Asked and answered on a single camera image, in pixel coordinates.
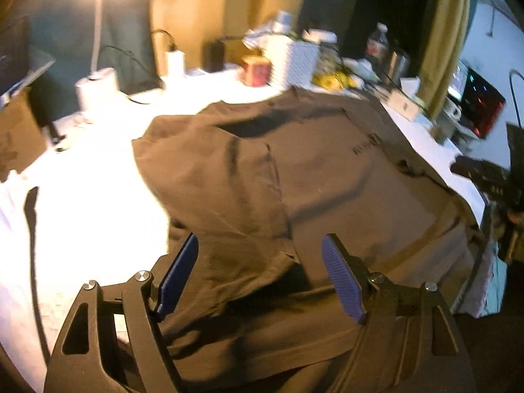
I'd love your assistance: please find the white tissue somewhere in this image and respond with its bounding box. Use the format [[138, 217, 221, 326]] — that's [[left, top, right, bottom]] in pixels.
[[242, 27, 283, 50]]

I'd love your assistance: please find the black lamp cable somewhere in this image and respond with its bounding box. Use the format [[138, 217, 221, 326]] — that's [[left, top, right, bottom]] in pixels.
[[100, 44, 164, 105]]

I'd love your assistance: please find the white plastic basket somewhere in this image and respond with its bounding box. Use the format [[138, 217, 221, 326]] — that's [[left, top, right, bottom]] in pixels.
[[264, 35, 320, 91]]

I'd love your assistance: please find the small white box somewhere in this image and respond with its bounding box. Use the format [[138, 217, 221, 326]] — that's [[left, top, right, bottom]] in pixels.
[[387, 90, 420, 122]]

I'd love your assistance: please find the laptop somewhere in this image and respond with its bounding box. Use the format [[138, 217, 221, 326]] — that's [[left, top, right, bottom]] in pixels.
[[0, 18, 56, 99]]

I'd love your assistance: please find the black charger cable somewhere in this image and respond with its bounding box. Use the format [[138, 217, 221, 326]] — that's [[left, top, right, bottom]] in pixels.
[[151, 28, 178, 53]]

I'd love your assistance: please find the metal cup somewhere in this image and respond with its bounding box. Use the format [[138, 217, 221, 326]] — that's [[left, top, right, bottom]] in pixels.
[[387, 49, 410, 78]]

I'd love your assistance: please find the white tablecloth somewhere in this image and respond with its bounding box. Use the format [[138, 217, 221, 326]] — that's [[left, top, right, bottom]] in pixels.
[[0, 59, 498, 393]]

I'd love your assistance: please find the lit computer screen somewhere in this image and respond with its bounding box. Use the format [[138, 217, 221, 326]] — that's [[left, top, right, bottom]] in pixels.
[[448, 59, 506, 140]]

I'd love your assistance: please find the black strap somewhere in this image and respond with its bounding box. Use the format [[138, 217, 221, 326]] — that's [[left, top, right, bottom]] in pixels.
[[24, 186, 41, 254]]

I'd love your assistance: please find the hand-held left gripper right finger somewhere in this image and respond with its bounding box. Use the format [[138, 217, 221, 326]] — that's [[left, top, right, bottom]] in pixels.
[[321, 233, 477, 393]]

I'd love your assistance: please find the olive curtain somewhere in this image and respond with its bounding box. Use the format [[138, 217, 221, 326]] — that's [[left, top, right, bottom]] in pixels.
[[415, 0, 473, 121]]

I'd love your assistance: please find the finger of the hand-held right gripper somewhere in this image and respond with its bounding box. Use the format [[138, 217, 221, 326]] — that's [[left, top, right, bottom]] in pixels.
[[450, 156, 509, 192]]

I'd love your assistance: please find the mustard yellow curtain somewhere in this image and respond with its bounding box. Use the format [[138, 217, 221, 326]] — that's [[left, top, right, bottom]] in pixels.
[[152, 0, 312, 72]]

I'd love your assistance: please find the cardboard box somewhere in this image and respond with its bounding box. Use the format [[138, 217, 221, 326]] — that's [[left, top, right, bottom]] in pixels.
[[0, 86, 47, 183]]

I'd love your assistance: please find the white charger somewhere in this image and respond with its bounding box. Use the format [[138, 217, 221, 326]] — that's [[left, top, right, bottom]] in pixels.
[[166, 50, 186, 78]]

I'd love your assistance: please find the yellow snack packet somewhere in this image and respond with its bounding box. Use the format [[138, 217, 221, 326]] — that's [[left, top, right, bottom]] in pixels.
[[312, 70, 363, 90]]

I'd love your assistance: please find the brown t-shirt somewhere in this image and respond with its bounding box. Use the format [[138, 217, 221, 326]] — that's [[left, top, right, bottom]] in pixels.
[[132, 87, 484, 367]]

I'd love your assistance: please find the white desk lamp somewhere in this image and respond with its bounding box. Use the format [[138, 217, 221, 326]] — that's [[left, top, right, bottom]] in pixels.
[[61, 0, 158, 111]]

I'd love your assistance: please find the red can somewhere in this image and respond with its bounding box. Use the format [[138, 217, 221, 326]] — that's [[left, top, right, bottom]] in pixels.
[[241, 55, 273, 87]]

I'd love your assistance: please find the black charger plug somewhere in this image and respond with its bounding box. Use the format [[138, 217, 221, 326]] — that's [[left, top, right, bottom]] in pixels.
[[203, 40, 226, 73]]

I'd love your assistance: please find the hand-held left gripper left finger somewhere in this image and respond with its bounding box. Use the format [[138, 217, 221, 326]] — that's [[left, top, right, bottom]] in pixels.
[[43, 233, 199, 393]]

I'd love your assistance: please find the clear plastic bottle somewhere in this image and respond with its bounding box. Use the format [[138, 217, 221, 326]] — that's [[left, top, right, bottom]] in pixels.
[[366, 22, 389, 72]]

